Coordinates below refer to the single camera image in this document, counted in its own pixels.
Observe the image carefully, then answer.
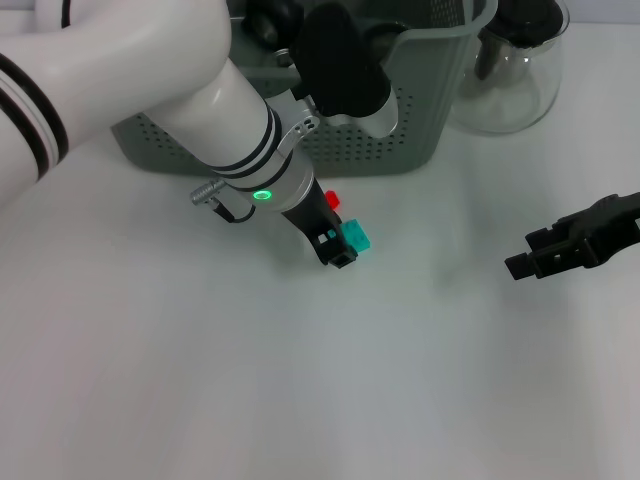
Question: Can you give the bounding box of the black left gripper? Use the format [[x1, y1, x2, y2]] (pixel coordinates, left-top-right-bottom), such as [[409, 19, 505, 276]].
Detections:
[[279, 177, 361, 271]]

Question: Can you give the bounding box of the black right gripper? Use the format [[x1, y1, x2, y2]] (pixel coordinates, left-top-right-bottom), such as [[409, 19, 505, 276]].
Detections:
[[504, 192, 640, 281]]

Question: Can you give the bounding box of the cyan square toy tile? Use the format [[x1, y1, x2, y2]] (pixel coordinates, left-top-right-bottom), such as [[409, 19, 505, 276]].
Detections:
[[327, 218, 374, 254]]

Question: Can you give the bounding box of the grey perforated plastic storage basket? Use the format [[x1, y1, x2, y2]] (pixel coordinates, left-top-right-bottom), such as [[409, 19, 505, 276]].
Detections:
[[110, 0, 500, 180]]

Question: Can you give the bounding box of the clear glass carafe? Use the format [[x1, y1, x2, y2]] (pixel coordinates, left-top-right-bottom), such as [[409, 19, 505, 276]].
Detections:
[[447, 0, 571, 135]]

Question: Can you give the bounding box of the black carafe lid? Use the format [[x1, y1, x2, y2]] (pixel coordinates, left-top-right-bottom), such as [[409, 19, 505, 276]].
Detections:
[[492, 0, 564, 49]]

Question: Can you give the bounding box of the left gripper cable plug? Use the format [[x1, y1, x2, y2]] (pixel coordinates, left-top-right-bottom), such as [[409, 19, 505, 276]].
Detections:
[[189, 178, 257, 224]]

